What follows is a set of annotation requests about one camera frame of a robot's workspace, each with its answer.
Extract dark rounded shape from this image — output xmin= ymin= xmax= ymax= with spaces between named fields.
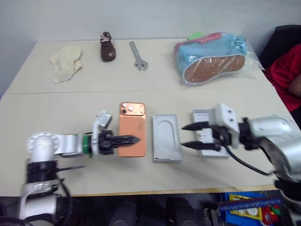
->
xmin=165 ymin=196 xmax=196 ymax=226
xmin=109 ymin=197 xmax=137 ymax=226

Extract person in red shirt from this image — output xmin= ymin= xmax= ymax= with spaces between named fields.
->
xmin=264 ymin=43 xmax=301 ymax=113

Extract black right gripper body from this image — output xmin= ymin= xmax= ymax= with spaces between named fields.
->
xmin=210 ymin=125 xmax=233 ymax=153

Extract green paper tag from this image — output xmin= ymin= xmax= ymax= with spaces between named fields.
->
xmin=188 ymin=31 xmax=203 ymax=41

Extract blue patterned tube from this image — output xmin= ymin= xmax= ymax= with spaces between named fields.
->
xmin=218 ymin=197 xmax=282 ymax=213

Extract colourful toy box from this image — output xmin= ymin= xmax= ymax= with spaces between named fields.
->
xmin=220 ymin=192 xmax=285 ymax=226

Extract orange smartphone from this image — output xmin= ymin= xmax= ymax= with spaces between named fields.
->
xmin=117 ymin=102 xmax=147 ymax=158

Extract silver adjustable wrench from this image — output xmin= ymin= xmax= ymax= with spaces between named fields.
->
xmin=129 ymin=41 xmax=149 ymax=72

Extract beige crumpled cloth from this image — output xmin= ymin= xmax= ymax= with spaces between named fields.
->
xmin=49 ymin=46 xmax=84 ymax=85

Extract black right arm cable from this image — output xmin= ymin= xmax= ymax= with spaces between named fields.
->
xmin=226 ymin=145 xmax=277 ymax=177

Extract white phone box lid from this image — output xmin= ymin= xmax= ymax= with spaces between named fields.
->
xmin=190 ymin=108 xmax=231 ymax=158

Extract blue sneaker with red strap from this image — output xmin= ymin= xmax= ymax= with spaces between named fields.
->
xmin=174 ymin=32 xmax=224 ymax=61

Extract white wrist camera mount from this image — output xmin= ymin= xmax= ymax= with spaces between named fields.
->
xmin=91 ymin=110 xmax=113 ymax=158
xmin=208 ymin=103 xmax=240 ymax=148

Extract small brown boot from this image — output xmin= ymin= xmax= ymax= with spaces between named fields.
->
xmin=98 ymin=31 xmax=118 ymax=63

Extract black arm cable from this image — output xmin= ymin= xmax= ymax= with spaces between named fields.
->
xmin=226 ymin=145 xmax=277 ymax=177
xmin=55 ymin=174 xmax=72 ymax=199

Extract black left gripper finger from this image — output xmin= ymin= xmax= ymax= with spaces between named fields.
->
xmin=114 ymin=135 xmax=141 ymax=142
xmin=114 ymin=141 xmax=140 ymax=149

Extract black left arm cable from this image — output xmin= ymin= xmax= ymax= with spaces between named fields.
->
xmin=55 ymin=174 xmax=72 ymax=199

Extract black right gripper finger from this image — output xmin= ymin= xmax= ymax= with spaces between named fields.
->
xmin=182 ymin=141 xmax=216 ymax=152
xmin=182 ymin=121 xmax=210 ymax=132

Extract black office chair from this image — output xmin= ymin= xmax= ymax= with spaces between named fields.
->
xmin=258 ymin=24 xmax=301 ymax=69

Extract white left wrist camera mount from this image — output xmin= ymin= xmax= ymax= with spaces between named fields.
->
xmin=91 ymin=110 xmax=113 ymax=158

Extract blue shoes in plastic bag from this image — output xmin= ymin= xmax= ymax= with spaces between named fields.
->
xmin=173 ymin=32 xmax=266 ymax=88

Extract white phone box base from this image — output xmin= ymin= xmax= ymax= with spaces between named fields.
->
xmin=152 ymin=113 xmax=184 ymax=163

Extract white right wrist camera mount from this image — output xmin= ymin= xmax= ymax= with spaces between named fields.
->
xmin=208 ymin=103 xmax=240 ymax=148

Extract blue sneaker with brown sole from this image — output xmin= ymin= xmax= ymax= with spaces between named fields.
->
xmin=180 ymin=34 xmax=247 ymax=87

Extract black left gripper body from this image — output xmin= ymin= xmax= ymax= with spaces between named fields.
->
xmin=98 ymin=130 xmax=119 ymax=156

